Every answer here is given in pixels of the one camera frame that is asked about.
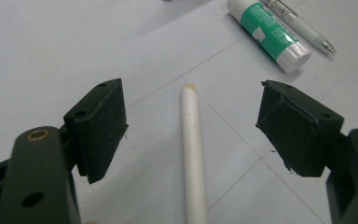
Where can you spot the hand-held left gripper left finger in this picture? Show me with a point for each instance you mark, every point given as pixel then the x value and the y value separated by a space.
pixel 101 130

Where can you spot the white pen with clear tip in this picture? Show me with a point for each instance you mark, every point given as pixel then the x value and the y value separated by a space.
pixel 304 26

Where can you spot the white pen with beige tip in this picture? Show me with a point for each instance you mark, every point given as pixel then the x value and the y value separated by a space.
pixel 192 149

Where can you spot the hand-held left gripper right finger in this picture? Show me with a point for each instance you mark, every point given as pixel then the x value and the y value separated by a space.
pixel 295 133

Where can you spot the green and white glue stick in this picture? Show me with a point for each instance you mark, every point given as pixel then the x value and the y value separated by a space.
pixel 268 32

